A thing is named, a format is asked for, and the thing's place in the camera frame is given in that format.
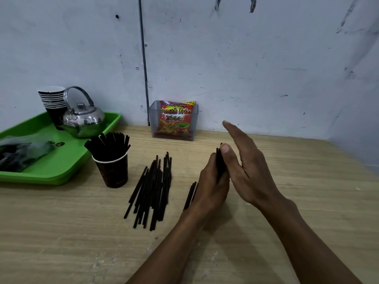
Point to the small bunch of black straws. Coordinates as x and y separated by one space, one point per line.
190 195

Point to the stack of dark paper cups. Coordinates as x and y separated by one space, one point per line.
53 100

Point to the clear acrylic box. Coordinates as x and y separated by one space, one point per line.
194 127

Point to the loose pile of black straws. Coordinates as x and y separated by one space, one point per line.
152 192

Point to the dark brown paper cup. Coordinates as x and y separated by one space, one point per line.
114 173

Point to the black straws standing in cup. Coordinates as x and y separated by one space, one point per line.
107 146

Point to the bundle of black straws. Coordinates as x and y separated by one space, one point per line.
220 164

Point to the clear bag of black items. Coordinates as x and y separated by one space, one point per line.
23 153

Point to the person's left fingers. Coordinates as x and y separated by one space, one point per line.
212 168

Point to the person's left forearm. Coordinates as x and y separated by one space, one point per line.
174 248

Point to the person's right forearm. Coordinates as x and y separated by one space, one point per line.
308 248

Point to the person's right thumb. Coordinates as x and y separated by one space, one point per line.
230 156

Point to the green plastic tray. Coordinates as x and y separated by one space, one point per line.
66 158

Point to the red and yellow snack packet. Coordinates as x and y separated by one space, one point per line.
174 119

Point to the person's left hand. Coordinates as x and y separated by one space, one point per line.
208 192

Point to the person's right hand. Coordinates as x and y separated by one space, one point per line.
254 180

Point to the shiny steel kettle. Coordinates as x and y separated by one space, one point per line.
84 119

